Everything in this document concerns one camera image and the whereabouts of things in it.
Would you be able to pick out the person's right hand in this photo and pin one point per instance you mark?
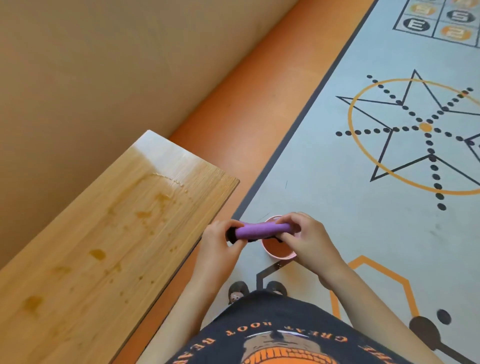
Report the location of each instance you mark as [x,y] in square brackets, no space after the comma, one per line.
[313,243]

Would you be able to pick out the person's left hand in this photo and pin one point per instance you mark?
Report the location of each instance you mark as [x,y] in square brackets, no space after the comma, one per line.
[214,253]

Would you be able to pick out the person's right thumb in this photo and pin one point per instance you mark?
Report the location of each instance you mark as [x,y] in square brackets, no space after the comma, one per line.
[288,238]

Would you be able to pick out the person's left thumb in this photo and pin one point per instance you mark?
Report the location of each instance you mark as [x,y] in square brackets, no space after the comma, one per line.
[239,247]

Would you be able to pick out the purple and black cloth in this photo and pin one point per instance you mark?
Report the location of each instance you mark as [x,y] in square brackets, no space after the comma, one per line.
[262,230]

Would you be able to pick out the person's right forearm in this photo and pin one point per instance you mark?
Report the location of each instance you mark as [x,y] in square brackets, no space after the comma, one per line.
[371,315]

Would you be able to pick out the person's left forearm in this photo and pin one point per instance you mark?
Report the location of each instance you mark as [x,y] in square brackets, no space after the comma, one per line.
[180,318]

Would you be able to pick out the pink plastic cup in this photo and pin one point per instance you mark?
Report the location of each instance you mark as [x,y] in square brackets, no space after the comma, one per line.
[275,250]

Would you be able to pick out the person's left dark shoe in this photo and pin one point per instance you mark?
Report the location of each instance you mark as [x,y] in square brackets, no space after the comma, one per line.
[237,291]

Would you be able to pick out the person's dark shoe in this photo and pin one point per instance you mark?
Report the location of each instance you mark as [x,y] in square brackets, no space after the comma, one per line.
[276,288]
[237,291]

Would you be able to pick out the person's right dark shoe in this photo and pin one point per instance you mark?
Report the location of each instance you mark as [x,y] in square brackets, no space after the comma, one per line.
[276,288]

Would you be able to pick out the black printed t-shirt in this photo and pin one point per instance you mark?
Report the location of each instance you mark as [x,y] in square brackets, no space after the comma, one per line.
[277,330]

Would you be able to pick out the grey printed floor mat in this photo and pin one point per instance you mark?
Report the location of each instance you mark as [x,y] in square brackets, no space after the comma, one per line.
[375,210]

